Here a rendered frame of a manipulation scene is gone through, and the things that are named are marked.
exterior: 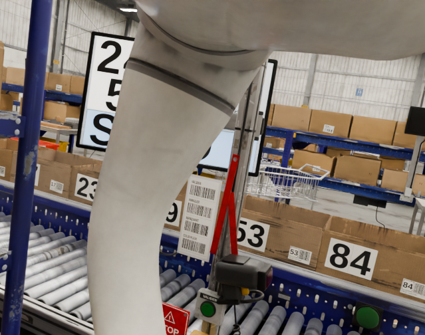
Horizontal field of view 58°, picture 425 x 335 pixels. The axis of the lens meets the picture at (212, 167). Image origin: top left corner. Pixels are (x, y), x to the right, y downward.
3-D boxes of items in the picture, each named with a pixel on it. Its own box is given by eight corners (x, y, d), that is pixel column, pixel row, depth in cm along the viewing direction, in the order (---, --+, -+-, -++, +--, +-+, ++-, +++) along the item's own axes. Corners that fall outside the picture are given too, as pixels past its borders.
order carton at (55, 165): (8, 183, 198) (12, 150, 196) (52, 178, 225) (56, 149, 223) (67, 200, 184) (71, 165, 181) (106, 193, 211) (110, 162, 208)
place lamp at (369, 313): (354, 324, 129) (358, 305, 128) (354, 323, 130) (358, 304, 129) (376, 332, 126) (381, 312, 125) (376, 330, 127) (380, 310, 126)
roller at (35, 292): (24, 292, 119) (28, 307, 119) (124, 248, 167) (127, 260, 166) (13, 294, 121) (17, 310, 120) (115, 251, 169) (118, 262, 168)
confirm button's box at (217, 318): (191, 318, 90) (196, 290, 89) (197, 312, 92) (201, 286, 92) (219, 328, 87) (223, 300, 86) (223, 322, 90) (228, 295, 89)
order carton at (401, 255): (314, 273, 141) (322, 228, 138) (323, 252, 168) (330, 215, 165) (434, 309, 126) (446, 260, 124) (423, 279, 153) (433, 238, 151)
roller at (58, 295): (32, 317, 118) (28, 301, 118) (130, 266, 166) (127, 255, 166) (44, 314, 116) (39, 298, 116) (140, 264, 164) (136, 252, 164)
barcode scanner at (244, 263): (264, 317, 79) (266, 268, 78) (211, 306, 84) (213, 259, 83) (272, 305, 85) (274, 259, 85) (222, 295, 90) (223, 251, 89)
